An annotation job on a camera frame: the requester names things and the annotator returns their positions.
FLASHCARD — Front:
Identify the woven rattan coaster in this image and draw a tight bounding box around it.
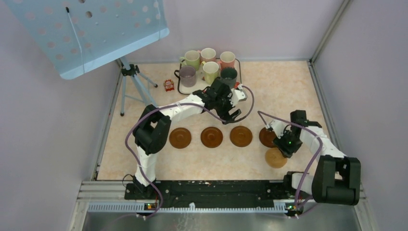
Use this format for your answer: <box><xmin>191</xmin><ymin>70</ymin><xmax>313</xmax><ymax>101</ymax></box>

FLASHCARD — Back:
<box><xmin>265</xmin><ymin>147</ymin><xmax>287</xmax><ymax>168</ymax></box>

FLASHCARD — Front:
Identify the dark green mug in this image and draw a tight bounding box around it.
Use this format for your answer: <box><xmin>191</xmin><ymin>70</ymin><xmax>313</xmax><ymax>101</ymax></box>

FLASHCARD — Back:
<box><xmin>220</xmin><ymin>67</ymin><xmax>238</xmax><ymax>89</ymax></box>

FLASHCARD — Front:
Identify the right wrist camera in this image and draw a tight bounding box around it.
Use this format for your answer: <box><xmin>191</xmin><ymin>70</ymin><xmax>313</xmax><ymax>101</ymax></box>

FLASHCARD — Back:
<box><xmin>266</xmin><ymin>119</ymin><xmax>288</xmax><ymax>139</ymax></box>

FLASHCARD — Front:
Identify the purple mug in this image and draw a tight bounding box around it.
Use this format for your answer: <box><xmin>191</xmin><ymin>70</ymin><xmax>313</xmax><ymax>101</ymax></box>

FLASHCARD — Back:
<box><xmin>174</xmin><ymin>65</ymin><xmax>197</xmax><ymax>88</ymax></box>

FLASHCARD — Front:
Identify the small red toy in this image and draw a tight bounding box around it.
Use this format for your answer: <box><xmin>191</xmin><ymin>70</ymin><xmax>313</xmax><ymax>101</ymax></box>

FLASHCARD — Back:
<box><xmin>164</xmin><ymin>79</ymin><xmax>175</xmax><ymax>92</ymax></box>

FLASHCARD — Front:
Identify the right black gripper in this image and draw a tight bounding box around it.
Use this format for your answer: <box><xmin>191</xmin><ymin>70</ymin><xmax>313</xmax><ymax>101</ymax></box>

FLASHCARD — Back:
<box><xmin>273</xmin><ymin>128</ymin><xmax>303</xmax><ymax>158</ymax></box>

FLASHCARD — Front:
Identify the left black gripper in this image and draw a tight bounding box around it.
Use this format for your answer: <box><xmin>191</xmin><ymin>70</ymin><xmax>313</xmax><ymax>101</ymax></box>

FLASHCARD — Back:
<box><xmin>214</xmin><ymin>88</ymin><xmax>241</xmax><ymax>124</ymax></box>

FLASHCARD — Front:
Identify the light blue tripod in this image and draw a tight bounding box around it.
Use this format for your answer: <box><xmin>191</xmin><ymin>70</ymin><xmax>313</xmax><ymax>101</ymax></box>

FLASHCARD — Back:
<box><xmin>118</xmin><ymin>56</ymin><xmax>158</xmax><ymax>116</ymax></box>

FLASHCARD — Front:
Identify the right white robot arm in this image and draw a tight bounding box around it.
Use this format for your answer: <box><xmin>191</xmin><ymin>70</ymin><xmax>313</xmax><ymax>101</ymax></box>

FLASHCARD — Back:
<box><xmin>268</xmin><ymin>110</ymin><xmax>361</xmax><ymax>205</ymax></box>

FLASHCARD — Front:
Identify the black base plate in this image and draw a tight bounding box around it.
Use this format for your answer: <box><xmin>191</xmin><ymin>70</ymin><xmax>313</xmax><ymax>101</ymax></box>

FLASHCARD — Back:
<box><xmin>124</xmin><ymin>180</ymin><xmax>295</xmax><ymax>209</ymax></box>

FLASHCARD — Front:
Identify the salmon pink mug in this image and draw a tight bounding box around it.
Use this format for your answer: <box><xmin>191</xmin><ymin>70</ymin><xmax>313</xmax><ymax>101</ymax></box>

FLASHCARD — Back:
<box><xmin>219</xmin><ymin>51</ymin><xmax>236</xmax><ymax>69</ymax></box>

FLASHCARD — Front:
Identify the strawberry enamel tray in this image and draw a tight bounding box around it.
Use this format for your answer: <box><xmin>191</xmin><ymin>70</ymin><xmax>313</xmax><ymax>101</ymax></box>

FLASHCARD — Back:
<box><xmin>174</xmin><ymin>59</ymin><xmax>242</xmax><ymax>95</ymax></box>

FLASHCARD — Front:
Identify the pale pink mug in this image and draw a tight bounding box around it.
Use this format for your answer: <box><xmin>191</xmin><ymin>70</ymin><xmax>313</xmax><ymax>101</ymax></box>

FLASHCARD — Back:
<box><xmin>198</xmin><ymin>48</ymin><xmax>217</xmax><ymax>62</ymax></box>

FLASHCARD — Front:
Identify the light green mug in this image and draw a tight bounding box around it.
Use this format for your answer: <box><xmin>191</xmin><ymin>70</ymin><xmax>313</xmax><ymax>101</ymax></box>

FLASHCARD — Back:
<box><xmin>179</xmin><ymin>50</ymin><xmax>201</xmax><ymax>71</ymax></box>

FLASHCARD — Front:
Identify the blue perforated board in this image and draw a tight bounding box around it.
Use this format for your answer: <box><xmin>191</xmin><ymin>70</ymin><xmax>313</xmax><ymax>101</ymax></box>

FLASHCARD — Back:
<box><xmin>5</xmin><ymin>0</ymin><xmax>169</xmax><ymax>79</ymax></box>

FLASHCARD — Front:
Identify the white cable duct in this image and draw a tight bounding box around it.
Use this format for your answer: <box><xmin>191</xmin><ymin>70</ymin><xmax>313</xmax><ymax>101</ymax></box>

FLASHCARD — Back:
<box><xmin>87</xmin><ymin>202</ymin><xmax>287</xmax><ymax>214</ymax></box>

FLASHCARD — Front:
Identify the yellow green mug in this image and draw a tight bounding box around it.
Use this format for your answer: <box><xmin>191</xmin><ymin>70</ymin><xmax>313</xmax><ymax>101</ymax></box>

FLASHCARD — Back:
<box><xmin>201</xmin><ymin>61</ymin><xmax>220</xmax><ymax>85</ymax></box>

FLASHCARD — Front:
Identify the brown wooden coaster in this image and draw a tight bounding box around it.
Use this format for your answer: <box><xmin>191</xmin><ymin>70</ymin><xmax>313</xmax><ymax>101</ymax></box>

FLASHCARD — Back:
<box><xmin>258</xmin><ymin>128</ymin><xmax>277</xmax><ymax>148</ymax></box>
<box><xmin>169</xmin><ymin>128</ymin><xmax>191</xmax><ymax>149</ymax></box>
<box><xmin>229</xmin><ymin>126</ymin><xmax>253</xmax><ymax>147</ymax></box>
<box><xmin>200</xmin><ymin>127</ymin><xmax>223</xmax><ymax>148</ymax></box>

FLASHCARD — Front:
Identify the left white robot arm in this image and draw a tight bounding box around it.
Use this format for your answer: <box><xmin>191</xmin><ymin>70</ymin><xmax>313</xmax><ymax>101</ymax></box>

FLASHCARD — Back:
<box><xmin>129</xmin><ymin>78</ymin><xmax>247</xmax><ymax>199</ymax></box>

